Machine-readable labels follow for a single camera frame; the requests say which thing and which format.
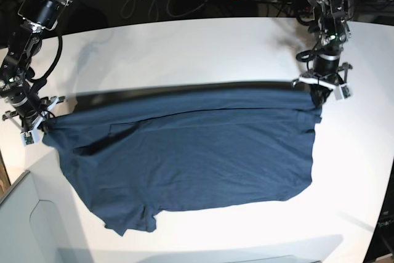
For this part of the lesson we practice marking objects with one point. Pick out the grey plastic bin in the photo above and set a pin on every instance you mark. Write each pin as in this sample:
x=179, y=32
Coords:
x=32, y=229

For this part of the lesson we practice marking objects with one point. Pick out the dark blue T-shirt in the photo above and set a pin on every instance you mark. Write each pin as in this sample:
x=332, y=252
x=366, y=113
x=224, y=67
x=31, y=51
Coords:
x=185, y=152

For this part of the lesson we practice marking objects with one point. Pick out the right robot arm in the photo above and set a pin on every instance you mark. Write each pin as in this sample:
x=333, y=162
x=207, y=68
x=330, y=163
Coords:
x=19, y=87

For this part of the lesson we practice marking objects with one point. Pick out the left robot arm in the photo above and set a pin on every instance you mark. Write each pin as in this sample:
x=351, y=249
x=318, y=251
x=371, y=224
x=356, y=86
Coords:
x=330, y=28

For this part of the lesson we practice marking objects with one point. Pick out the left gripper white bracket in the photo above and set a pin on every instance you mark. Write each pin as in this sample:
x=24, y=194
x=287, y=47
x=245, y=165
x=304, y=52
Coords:
x=325, y=78

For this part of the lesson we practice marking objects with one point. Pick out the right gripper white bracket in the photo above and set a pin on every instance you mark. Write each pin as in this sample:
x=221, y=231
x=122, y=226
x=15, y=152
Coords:
x=31, y=122

